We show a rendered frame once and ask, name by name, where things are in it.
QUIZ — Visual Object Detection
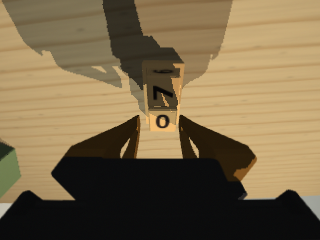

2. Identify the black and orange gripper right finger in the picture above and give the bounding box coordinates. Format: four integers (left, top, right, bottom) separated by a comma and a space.
178, 115, 257, 182

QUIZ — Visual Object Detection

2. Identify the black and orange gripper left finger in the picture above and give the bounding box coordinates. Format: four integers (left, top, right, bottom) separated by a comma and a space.
62, 115, 141, 158

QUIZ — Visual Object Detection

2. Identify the tan number cube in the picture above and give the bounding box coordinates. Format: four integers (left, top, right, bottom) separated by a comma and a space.
146, 68, 181, 107
148, 106, 177, 131

